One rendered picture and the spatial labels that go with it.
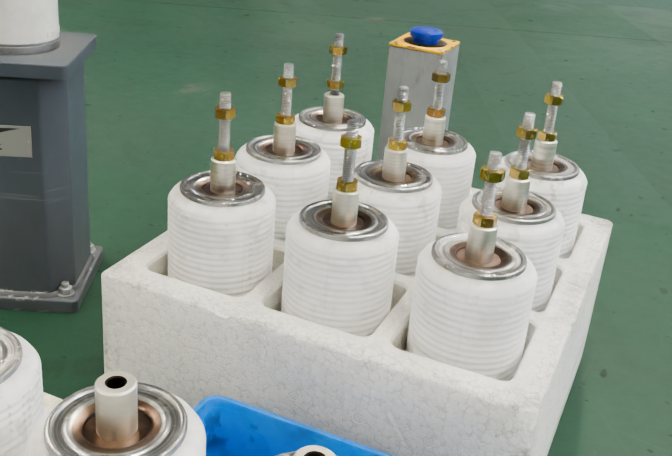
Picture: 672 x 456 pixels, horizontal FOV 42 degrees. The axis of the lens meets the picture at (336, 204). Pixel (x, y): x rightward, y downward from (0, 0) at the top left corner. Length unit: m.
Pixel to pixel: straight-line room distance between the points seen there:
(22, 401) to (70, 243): 0.54
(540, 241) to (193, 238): 0.30
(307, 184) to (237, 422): 0.25
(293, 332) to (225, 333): 0.06
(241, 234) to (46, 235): 0.36
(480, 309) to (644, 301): 0.60
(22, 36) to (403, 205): 0.45
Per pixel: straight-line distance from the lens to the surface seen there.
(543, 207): 0.82
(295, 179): 0.85
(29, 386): 0.56
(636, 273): 1.33
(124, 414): 0.49
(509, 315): 0.69
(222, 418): 0.75
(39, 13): 1.01
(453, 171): 0.91
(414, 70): 1.08
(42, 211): 1.04
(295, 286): 0.73
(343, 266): 0.71
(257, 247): 0.77
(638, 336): 1.17
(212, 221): 0.75
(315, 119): 0.97
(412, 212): 0.81
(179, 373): 0.80
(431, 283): 0.69
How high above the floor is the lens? 0.57
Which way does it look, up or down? 24 degrees down
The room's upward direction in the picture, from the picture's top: 5 degrees clockwise
